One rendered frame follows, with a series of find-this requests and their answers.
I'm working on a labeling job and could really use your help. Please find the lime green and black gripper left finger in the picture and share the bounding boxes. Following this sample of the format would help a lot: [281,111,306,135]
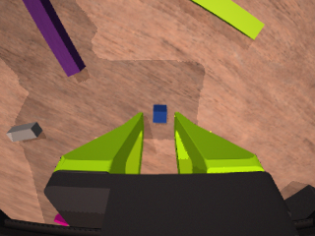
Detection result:
[53,112,144,174]

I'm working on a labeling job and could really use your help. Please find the purple rod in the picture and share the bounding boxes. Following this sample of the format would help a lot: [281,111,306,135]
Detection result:
[23,0,86,77]

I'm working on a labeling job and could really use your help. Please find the grey rectangular bar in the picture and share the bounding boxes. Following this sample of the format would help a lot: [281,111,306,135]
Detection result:
[6,122,42,142]

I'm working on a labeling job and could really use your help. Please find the magenta rod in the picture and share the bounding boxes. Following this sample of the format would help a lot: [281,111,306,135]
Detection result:
[54,213,68,226]

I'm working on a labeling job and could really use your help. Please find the small blue cube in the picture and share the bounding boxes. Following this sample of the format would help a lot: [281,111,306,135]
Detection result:
[153,104,167,123]

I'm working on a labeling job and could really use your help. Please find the lime green rectangular bar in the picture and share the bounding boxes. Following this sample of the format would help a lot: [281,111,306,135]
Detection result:
[190,0,264,39]

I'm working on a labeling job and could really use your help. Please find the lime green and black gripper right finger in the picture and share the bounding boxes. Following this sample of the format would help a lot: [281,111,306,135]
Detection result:
[174,112,265,173]

